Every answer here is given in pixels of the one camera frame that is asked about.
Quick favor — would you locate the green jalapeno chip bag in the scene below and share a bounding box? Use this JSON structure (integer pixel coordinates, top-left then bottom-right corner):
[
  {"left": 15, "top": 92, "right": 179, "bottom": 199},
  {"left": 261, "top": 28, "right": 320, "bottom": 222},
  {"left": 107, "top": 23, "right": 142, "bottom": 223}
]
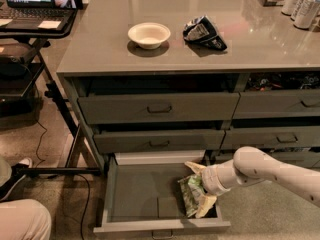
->
[{"left": 178, "top": 174, "right": 205, "bottom": 218}]

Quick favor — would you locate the black floor cable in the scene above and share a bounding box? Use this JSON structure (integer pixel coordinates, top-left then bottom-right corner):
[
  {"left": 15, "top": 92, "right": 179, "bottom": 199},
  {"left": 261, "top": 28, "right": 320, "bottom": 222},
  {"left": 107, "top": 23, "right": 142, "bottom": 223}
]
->
[{"left": 33, "top": 83, "right": 92, "bottom": 240}]

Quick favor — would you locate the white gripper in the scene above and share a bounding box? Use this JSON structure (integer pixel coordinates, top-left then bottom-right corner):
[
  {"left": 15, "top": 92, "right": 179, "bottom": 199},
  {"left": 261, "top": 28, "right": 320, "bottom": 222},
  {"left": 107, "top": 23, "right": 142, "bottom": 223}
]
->
[{"left": 185, "top": 161, "right": 230, "bottom": 218}]

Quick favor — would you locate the white can middle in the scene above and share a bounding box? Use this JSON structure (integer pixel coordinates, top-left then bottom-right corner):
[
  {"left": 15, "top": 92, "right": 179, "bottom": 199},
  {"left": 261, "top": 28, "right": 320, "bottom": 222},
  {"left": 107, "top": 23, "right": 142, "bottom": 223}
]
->
[{"left": 290, "top": 0, "right": 318, "bottom": 22}]

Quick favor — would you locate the white can right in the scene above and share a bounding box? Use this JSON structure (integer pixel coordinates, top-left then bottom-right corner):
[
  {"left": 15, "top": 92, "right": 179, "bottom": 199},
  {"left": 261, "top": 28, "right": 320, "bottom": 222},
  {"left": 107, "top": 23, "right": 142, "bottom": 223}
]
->
[{"left": 293, "top": 0, "right": 320, "bottom": 29}]

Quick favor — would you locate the black smartphone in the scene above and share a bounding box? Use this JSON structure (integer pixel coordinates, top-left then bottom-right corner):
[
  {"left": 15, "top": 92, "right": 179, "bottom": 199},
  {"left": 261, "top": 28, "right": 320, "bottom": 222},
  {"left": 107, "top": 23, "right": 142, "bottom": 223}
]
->
[{"left": 52, "top": 0, "right": 83, "bottom": 9}]

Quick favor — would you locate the black laptop stand cart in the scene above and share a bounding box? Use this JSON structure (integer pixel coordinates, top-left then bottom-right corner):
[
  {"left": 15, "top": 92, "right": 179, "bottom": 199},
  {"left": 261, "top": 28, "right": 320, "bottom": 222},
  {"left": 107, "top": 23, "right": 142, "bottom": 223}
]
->
[{"left": 0, "top": 11, "right": 101, "bottom": 176}]

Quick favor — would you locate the open bottom left drawer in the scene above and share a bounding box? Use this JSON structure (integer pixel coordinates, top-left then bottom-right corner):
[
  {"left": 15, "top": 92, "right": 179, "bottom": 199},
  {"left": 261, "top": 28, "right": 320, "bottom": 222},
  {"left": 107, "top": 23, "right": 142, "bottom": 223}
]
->
[{"left": 93, "top": 151, "right": 230, "bottom": 240}]

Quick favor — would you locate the open black laptop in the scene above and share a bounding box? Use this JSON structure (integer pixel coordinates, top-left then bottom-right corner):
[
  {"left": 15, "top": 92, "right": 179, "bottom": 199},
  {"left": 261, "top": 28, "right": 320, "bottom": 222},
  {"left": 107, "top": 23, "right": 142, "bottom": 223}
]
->
[{"left": 0, "top": 0, "right": 75, "bottom": 33}]

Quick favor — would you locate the middle right grey drawer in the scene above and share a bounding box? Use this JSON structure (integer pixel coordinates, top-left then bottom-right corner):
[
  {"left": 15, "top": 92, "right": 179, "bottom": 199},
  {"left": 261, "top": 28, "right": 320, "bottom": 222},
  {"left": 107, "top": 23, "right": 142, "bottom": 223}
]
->
[{"left": 221, "top": 117, "right": 320, "bottom": 149}]

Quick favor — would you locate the black white shoe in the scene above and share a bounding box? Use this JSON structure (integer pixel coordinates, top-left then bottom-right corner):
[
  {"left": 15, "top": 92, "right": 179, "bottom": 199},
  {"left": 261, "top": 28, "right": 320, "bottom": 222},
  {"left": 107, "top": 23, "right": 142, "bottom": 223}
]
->
[{"left": 0, "top": 157, "right": 33, "bottom": 201}]

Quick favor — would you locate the black blue chip bag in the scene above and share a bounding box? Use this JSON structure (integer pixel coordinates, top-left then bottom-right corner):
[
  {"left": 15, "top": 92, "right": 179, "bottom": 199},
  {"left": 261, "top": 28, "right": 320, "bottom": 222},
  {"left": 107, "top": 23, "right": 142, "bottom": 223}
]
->
[{"left": 183, "top": 15, "right": 227, "bottom": 51}]

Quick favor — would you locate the person's beige trouser leg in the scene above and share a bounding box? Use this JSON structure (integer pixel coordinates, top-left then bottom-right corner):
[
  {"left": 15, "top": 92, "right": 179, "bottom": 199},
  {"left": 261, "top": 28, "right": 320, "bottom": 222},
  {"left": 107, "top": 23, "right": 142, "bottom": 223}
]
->
[{"left": 0, "top": 199, "right": 52, "bottom": 240}]

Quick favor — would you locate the middle left grey drawer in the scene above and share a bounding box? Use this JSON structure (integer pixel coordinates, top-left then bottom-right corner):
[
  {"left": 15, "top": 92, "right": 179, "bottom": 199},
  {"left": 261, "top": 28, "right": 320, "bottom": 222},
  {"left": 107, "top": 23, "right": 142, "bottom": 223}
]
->
[{"left": 93, "top": 122, "right": 225, "bottom": 154}]

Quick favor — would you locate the white sticky note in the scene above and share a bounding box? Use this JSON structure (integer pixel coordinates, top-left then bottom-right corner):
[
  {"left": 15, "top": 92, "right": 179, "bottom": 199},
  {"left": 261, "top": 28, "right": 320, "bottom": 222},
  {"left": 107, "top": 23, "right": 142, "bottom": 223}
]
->
[{"left": 38, "top": 21, "right": 61, "bottom": 29}]

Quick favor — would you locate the white paper bowl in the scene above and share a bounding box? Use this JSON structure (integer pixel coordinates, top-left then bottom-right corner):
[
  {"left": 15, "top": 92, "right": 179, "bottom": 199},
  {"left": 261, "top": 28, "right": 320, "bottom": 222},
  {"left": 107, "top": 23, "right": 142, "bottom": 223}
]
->
[{"left": 128, "top": 23, "right": 171, "bottom": 50}]

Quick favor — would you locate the top left grey drawer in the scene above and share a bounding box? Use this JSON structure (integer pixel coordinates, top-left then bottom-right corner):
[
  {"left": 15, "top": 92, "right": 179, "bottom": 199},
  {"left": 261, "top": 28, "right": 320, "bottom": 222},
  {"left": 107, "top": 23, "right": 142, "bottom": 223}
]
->
[{"left": 77, "top": 75, "right": 240, "bottom": 125}]

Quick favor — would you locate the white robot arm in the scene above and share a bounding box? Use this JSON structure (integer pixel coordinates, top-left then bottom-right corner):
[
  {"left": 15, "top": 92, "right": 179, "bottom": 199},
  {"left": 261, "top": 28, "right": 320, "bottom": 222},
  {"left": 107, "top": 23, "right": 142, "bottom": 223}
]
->
[{"left": 185, "top": 146, "right": 320, "bottom": 218}]

